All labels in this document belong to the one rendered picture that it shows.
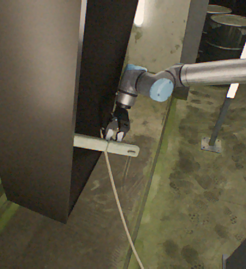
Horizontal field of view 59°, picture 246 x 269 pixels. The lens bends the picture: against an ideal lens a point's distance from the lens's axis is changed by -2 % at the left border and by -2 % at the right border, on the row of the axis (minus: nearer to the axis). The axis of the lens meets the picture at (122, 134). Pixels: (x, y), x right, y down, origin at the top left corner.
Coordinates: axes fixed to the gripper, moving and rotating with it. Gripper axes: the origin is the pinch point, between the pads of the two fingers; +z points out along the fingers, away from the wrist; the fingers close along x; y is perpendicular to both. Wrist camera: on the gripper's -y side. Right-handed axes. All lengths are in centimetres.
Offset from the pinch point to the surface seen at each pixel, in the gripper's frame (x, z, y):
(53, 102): 30.7, -19.2, -24.4
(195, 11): -93, -113, 135
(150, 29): -65, -84, 167
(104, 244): -26, 78, 17
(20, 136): 37.7, -1.1, -10.5
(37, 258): 14, 96, 20
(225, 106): -117, -33, 65
